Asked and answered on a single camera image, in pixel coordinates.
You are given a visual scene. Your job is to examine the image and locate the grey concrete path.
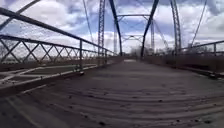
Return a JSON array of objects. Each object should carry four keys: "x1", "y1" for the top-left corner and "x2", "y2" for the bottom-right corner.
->
[{"x1": 123, "y1": 59, "x2": 138, "y2": 63}]

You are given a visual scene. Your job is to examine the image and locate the row of bare trees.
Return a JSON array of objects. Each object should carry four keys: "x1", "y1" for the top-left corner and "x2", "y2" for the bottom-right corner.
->
[{"x1": 129, "y1": 44, "x2": 174, "y2": 57}]

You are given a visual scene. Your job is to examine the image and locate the brown wooden bridge deck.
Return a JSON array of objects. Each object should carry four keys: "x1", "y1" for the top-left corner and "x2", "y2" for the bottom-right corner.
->
[{"x1": 0, "y1": 59, "x2": 224, "y2": 128}]

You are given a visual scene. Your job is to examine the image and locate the metal mesh railing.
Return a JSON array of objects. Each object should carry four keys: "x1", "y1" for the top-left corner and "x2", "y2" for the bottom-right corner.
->
[
  {"x1": 143, "y1": 39, "x2": 224, "y2": 74},
  {"x1": 0, "y1": 7, "x2": 123, "y2": 73}
]

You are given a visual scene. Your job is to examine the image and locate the steel bridge truss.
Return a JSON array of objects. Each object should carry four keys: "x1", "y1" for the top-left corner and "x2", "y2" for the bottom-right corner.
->
[{"x1": 0, "y1": 0, "x2": 209, "y2": 59}]

